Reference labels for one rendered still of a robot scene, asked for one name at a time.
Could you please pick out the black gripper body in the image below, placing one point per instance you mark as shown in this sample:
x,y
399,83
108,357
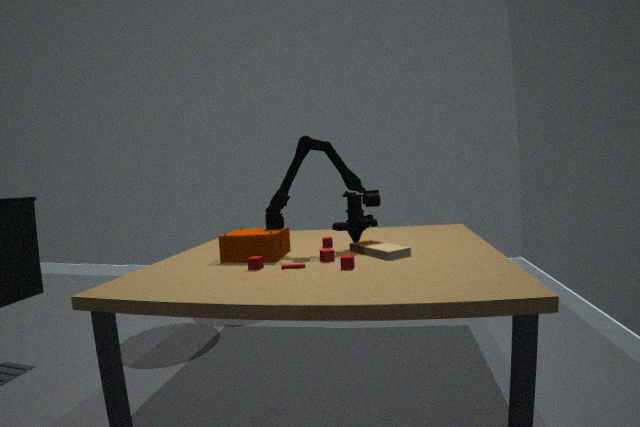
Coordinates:
x,y
340,226

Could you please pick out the red cylinder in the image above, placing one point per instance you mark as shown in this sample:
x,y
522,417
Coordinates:
x,y
289,266

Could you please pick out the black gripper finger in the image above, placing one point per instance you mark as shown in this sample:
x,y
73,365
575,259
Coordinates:
x,y
353,235
359,233

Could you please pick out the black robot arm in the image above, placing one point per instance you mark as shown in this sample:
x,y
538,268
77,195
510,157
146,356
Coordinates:
x,y
273,217

